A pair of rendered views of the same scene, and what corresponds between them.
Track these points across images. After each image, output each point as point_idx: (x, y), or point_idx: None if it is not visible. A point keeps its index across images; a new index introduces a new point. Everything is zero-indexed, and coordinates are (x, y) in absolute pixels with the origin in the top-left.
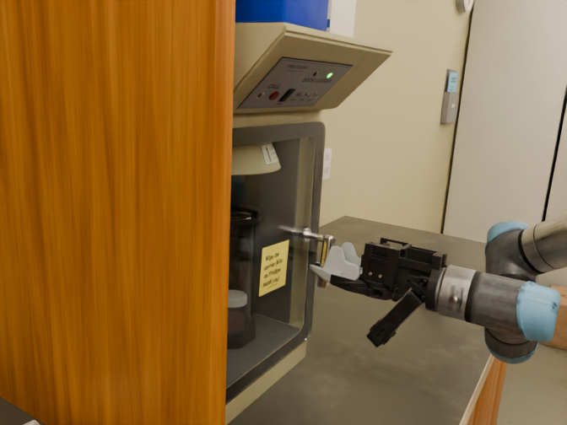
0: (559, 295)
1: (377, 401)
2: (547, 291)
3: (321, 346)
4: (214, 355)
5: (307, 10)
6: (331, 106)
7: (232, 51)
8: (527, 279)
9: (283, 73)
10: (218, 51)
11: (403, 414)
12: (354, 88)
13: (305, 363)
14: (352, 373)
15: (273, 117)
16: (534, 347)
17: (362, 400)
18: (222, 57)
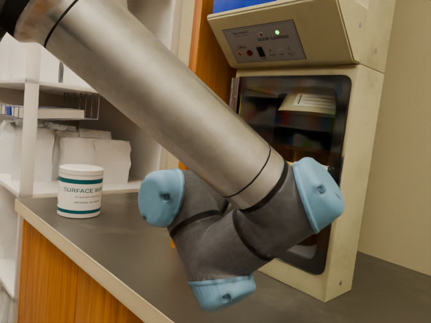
0: (154, 176)
1: (249, 314)
2: (159, 170)
3: (349, 316)
4: (180, 164)
5: (228, 2)
6: (338, 58)
7: (198, 34)
8: (235, 210)
9: (235, 38)
10: (192, 36)
11: (228, 320)
12: (340, 36)
13: (312, 299)
14: (297, 316)
15: (291, 71)
16: (189, 278)
17: (253, 308)
18: (194, 38)
